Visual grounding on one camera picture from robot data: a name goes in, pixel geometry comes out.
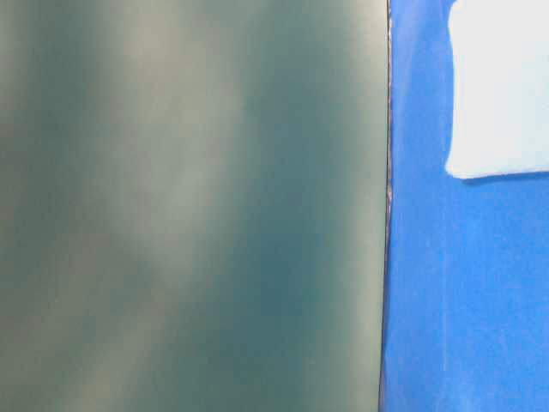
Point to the blue table cloth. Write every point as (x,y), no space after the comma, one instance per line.
(465,318)

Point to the white towel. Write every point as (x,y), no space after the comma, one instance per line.
(500,113)

